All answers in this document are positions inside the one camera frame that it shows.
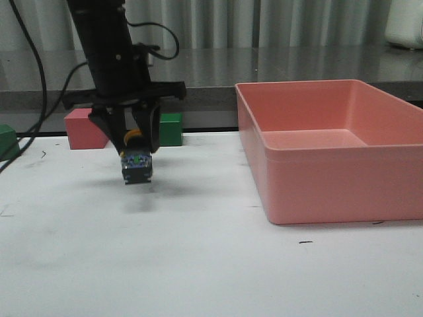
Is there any green block left edge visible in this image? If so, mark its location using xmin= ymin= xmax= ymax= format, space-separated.
xmin=0 ymin=124 xmax=20 ymax=162

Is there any yellow mushroom push button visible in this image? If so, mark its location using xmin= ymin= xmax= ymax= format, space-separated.
xmin=120 ymin=129 xmax=153 ymax=185

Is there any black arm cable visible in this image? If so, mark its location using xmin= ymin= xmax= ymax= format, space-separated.
xmin=127 ymin=20 xmax=181 ymax=61

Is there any black hanging cable left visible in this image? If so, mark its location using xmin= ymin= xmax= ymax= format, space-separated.
xmin=0 ymin=0 xmax=92 ymax=174

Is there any green cube block centre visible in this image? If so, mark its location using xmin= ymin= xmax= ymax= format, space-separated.
xmin=159 ymin=113 xmax=183 ymax=147

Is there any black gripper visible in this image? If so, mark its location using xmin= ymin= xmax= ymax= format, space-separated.
xmin=63 ymin=42 xmax=186 ymax=154

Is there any pink cube block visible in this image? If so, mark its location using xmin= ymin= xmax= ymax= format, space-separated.
xmin=64 ymin=108 xmax=109 ymax=150

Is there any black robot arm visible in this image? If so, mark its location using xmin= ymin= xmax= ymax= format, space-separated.
xmin=63 ymin=1 xmax=186 ymax=153

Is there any pink plastic bin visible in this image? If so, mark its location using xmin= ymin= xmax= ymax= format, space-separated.
xmin=235 ymin=79 xmax=422 ymax=225

